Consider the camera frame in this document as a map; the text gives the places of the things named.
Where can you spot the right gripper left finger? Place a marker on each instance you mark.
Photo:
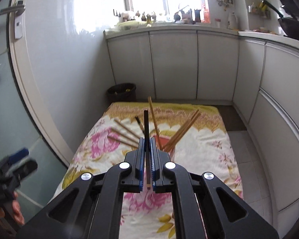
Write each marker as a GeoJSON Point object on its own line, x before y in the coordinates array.
{"type": "Point", "coordinates": [108, 189]}

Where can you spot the pink perforated utensil holder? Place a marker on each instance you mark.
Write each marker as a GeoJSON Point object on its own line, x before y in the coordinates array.
{"type": "Point", "coordinates": [167, 144]}

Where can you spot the black frying pan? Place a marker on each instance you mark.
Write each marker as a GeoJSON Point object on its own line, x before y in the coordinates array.
{"type": "Point", "coordinates": [290, 25]}

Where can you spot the floral table cloth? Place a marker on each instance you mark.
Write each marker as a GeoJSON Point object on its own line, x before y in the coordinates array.
{"type": "Point", "coordinates": [205, 147]}

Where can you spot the light wooden chopstick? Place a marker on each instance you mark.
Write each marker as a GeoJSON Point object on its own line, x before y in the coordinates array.
{"type": "Point", "coordinates": [127, 129]}

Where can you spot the person left hand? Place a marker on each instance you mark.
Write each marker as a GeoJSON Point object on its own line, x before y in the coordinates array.
{"type": "Point", "coordinates": [14, 209]}

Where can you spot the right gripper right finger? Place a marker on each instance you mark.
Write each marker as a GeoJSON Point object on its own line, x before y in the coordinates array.
{"type": "Point", "coordinates": [169, 177]}

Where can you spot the white electric kettle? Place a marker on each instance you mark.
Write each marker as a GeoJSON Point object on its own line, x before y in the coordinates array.
{"type": "Point", "coordinates": [232, 22]}

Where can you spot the silver door handle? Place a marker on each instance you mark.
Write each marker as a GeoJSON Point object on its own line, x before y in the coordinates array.
{"type": "Point", "coordinates": [17, 11]}

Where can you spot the black chopstick gold band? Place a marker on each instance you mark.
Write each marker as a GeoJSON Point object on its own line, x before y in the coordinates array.
{"type": "Point", "coordinates": [147, 149]}

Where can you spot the black waste bin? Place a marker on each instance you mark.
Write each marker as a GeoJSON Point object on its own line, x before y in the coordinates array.
{"type": "Point", "coordinates": [125, 92]}

